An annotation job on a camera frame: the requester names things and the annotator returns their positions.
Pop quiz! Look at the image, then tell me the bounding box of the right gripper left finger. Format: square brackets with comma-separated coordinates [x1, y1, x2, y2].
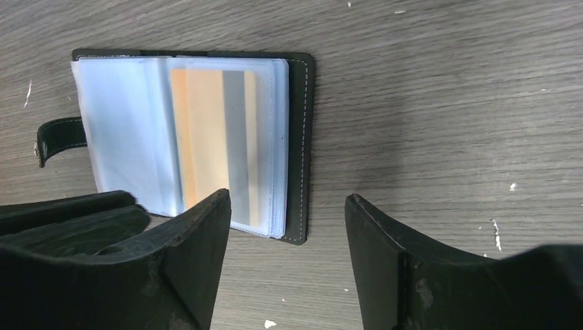
[1, 189, 231, 329]

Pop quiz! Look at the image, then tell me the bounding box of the gold card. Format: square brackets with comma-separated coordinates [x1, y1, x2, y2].
[170, 69, 261, 226]

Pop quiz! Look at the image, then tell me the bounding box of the black leather card holder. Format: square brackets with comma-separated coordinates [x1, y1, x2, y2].
[34, 48, 316, 245]

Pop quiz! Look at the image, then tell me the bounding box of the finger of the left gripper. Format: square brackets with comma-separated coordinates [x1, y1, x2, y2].
[1, 190, 151, 257]

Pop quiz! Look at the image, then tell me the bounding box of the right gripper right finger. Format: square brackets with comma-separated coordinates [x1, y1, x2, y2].
[344, 194, 582, 329]

